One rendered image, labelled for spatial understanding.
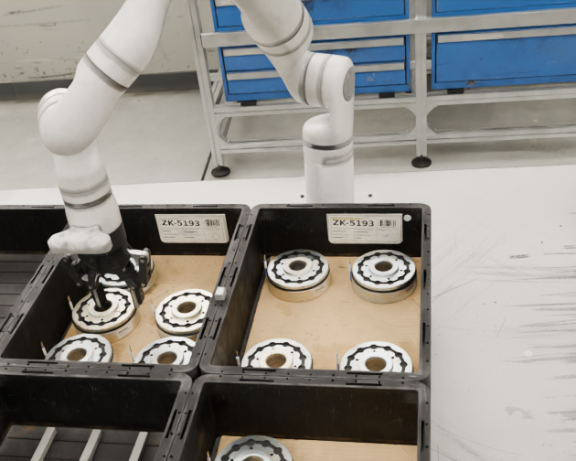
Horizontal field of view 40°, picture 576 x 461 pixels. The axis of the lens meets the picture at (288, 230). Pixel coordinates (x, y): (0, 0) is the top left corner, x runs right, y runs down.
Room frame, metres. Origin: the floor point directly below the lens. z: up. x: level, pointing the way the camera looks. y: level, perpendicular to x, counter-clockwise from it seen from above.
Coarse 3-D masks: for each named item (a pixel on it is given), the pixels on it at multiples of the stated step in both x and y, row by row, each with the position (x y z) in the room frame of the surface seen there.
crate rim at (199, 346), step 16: (128, 208) 1.17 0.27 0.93; (144, 208) 1.16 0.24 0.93; (160, 208) 1.16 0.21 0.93; (176, 208) 1.15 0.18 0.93; (192, 208) 1.14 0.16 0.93; (208, 208) 1.14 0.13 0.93; (224, 208) 1.13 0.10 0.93; (240, 208) 1.12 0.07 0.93; (240, 224) 1.08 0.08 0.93; (48, 272) 1.01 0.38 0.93; (32, 304) 0.93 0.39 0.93; (16, 320) 0.90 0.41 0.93; (208, 320) 0.84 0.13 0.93; (0, 352) 0.83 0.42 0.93; (192, 352) 0.78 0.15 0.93; (48, 368) 0.79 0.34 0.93; (64, 368) 0.78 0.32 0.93; (80, 368) 0.78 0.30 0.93; (96, 368) 0.78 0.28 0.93; (112, 368) 0.77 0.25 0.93; (128, 368) 0.77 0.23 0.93; (144, 368) 0.76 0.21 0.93; (160, 368) 0.76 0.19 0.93; (176, 368) 0.76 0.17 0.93; (192, 368) 0.75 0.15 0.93
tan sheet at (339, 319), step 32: (352, 288) 1.00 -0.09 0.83; (416, 288) 0.98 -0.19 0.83; (256, 320) 0.95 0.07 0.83; (288, 320) 0.94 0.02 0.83; (320, 320) 0.93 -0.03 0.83; (352, 320) 0.92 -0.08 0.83; (384, 320) 0.91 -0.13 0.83; (416, 320) 0.90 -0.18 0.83; (320, 352) 0.86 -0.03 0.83; (416, 352) 0.83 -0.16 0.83
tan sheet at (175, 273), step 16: (160, 256) 1.15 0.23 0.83; (176, 256) 1.15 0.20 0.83; (192, 256) 1.14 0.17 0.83; (208, 256) 1.13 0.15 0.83; (224, 256) 1.13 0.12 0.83; (160, 272) 1.11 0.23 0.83; (176, 272) 1.10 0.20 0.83; (192, 272) 1.09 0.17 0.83; (208, 272) 1.09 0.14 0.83; (160, 288) 1.06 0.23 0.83; (176, 288) 1.05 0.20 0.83; (192, 288) 1.05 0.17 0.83; (208, 288) 1.04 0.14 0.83; (144, 304) 1.02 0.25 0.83; (144, 320) 0.98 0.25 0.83; (128, 336) 0.95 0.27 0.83; (144, 336) 0.94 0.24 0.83; (128, 352) 0.91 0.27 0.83
